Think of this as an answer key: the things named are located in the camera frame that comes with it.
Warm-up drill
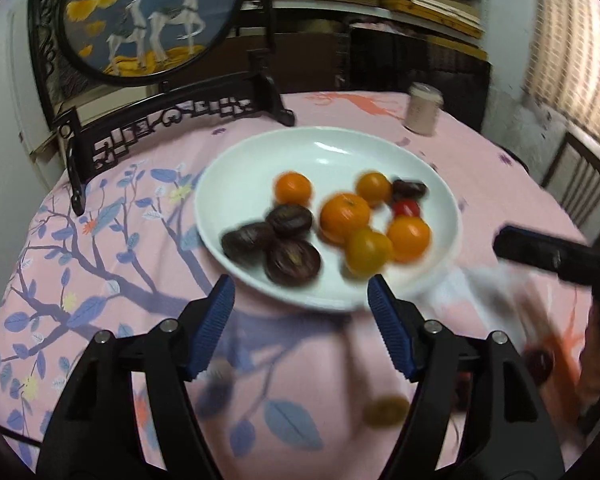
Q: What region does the woven window blind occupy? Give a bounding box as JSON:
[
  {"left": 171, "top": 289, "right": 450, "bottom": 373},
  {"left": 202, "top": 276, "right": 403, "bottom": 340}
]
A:
[{"left": 527, "top": 0, "right": 600, "bottom": 147}]

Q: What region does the white oval plate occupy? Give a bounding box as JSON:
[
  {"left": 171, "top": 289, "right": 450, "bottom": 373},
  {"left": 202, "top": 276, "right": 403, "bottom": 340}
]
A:
[{"left": 194, "top": 126, "right": 463, "bottom": 312}]

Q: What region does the red cherry tomato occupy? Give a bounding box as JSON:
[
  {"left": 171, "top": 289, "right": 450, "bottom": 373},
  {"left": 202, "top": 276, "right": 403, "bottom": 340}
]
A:
[{"left": 392, "top": 199, "right": 422, "bottom": 219}]

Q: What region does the pink floral tablecloth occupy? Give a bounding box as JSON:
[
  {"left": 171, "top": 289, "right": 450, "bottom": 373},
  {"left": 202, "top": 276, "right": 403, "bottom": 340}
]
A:
[{"left": 0, "top": 91, "right": 600, "bottom": 480}]

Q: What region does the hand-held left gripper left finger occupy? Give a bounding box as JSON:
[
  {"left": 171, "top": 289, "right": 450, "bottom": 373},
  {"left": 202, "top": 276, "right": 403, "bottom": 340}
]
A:
[{"left": 36, "top": 274, "right": 237, "bottom": 480}]

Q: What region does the pale pink can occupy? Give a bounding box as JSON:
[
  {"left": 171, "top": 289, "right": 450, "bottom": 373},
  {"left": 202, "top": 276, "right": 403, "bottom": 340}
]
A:
[{"left": 405, "top": 82, "right": 443, "bottom": 136}]

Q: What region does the dark slatted chair back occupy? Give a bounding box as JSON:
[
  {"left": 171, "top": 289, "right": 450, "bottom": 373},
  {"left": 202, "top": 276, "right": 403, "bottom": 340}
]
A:
[{"left": 337, "top": 27, "right": 492, "bottom": 131}]

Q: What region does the dark purple plum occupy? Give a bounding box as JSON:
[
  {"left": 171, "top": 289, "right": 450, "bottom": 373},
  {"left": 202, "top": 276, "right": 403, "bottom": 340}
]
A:
[
  {"left": 266, "top": 204, "right": 314, "bottom": 236},
  {"left": 525, "top": 347, "right": 556, "bottom": 386},
  {"left": 221, "top": 222, "right": 277, "bottom": 263},
  {"left": 391, "top": 178, "right": 429, "bottom": 202},
  {"left": 264, "top": 238, "right": 323, "bottom": 287}
]

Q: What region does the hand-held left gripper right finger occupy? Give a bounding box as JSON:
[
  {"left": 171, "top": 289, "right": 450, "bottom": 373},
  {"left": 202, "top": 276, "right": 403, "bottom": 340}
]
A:
[{"left": 367, "top": 274, "right": 566, "bottom": 480}]

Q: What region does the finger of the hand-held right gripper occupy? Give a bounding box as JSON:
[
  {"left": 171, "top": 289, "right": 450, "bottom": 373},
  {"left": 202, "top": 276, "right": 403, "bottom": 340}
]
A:
[{"left": 494, "top": 226, "right": 561, "bottom": 273}]

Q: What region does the round deer painting table screen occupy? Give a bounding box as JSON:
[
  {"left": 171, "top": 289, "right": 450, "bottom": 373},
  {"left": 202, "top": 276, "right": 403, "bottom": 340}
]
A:
[{"left": 27, "top": 0, "right": 297, "bottom": 217}]

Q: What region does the dull yellow round fruit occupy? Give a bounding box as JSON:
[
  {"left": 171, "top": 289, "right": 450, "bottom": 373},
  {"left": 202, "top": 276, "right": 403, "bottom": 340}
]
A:
[{"left": 364, "top": 396, "right": 411, "bottom": 429}]

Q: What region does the dark wooden chair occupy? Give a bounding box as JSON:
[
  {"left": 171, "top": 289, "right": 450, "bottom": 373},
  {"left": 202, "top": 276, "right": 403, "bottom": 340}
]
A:
[{"left": 540, "top": 130, "right": 600, "bottom": 251}]

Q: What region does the small orange tangerine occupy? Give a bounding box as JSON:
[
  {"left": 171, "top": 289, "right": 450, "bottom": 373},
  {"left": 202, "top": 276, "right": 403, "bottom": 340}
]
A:
[
  {"left": 386, "top": 215, "right": 432, "bottom": 263},
  {"left": 356, "top": 171, "right": 393, "bottom": 207},
  {"left": 320, "top": 192, "right": 372, "bottom": 245},
  {"left": 274, "top": 171, "right": 314, "bottom": 208},
  {"left": 344, "top": 228, "right": 394, "bottom": 277}
]

